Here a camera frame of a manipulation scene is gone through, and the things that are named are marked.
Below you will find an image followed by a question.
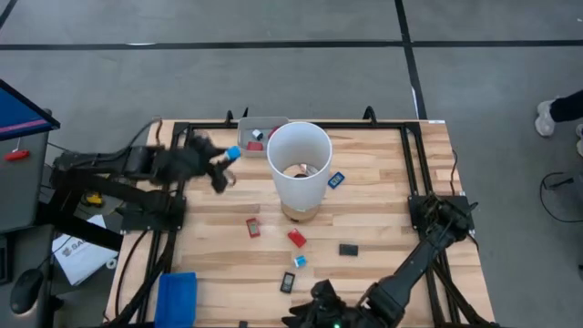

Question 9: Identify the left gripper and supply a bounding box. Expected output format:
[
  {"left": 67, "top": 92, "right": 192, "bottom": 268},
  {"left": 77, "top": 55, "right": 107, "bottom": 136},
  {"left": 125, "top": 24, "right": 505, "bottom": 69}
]
[{"left": 172, "top": 132, "right": 236, "bottom": 183}]

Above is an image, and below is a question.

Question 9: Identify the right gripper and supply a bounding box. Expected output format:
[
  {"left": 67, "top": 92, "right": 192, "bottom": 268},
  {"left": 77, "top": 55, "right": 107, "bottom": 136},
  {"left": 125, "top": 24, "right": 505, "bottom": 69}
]
[{"left": 281, "top": 280, "right": 370, "bottom": 328}]

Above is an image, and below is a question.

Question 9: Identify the grey plastic storage bin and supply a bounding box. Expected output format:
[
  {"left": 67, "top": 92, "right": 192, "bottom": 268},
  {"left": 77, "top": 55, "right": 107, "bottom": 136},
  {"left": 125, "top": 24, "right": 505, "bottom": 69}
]
[{"left": 236, "top": 116, "right": 292, "bottom": 159}]

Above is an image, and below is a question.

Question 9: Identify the white shade wooden base lamp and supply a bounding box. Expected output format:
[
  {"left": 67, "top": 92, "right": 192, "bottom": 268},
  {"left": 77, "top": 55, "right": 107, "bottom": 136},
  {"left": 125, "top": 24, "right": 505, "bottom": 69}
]
[{"left": 266, "top": 120, "right": 334, "bottom": 224}]

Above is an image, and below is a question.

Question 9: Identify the yellow hand tool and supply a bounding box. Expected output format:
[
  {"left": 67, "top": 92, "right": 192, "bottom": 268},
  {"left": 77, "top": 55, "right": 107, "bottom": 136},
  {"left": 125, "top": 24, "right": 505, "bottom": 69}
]
[{"left": 81, "top": 190, "right": 105, "bottom": 209}]

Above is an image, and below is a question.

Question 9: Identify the blue plastic tray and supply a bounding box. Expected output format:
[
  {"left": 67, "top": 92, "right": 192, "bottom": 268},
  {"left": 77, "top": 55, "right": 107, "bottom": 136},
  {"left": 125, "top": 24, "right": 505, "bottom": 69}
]
[{"left": 154, "top": 272, "right": 199, "bottom": 328}]

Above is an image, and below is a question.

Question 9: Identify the black diagonal bar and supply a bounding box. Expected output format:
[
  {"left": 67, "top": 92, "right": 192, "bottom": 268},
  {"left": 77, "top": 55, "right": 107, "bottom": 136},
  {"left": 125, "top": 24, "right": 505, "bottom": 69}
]
[{"left": 35, "top": 200, "right": 125, "bottom": 252}]

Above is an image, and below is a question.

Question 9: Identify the white printed paper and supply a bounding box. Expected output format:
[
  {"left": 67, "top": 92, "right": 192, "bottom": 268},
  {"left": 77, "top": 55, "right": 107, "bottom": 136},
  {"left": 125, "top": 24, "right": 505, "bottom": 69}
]
[{"left": 51, "top": 213, "right": 120, "bottom": 287}]

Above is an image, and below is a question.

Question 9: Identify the grey metal cabinet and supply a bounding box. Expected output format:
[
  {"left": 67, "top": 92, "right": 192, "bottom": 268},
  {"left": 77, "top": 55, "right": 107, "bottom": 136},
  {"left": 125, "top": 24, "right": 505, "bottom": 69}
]
[{"left": 0, "top": 129, "right": 50, "bottom": 233}]

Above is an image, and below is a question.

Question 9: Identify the blue tilted screen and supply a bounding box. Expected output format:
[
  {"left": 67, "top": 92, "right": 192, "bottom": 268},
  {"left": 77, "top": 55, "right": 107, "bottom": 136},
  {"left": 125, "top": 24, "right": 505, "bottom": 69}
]
[{"left": 0, "top": 79, "right": 61, "bottom": 140}]

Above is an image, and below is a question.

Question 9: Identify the black computer mouse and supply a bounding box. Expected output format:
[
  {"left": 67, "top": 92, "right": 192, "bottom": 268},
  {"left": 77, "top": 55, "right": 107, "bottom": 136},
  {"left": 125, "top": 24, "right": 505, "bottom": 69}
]
[{"left": 8, "top": 267, "right": 45, "bottom": 315}]

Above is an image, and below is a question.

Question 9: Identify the person's leg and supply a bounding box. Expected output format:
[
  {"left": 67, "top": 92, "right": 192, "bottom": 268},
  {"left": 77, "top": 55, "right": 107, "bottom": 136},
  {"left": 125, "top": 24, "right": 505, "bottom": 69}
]
[{"left": 549, "top": 89, "right": 583, "bottom": 123}]

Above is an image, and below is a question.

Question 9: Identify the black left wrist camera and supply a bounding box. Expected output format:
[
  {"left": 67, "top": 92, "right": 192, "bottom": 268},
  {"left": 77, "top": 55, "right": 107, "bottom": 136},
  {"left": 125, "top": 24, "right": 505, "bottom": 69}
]
[{"left": 211, "top": 172, "right": 230, "bottom": 195}]

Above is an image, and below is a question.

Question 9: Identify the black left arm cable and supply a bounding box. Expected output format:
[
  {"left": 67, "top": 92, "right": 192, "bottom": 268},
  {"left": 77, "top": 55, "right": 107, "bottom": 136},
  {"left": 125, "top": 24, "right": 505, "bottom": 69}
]
[{"left": 122, "top": 117, "right": 165, "bottom": 151}]

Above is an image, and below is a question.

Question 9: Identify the black power cable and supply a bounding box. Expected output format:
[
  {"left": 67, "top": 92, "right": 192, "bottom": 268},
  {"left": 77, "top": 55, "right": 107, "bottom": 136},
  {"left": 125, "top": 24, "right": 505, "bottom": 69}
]
[{"left": 113, "top": 230, "right": 154, "bottom": 323}]

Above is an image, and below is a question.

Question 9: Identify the black floor cable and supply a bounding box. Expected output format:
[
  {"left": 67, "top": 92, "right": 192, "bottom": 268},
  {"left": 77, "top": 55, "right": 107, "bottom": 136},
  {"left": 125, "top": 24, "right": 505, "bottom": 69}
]
[{"left": 539, "top": 170, "right": 583, "bottom": 224}]

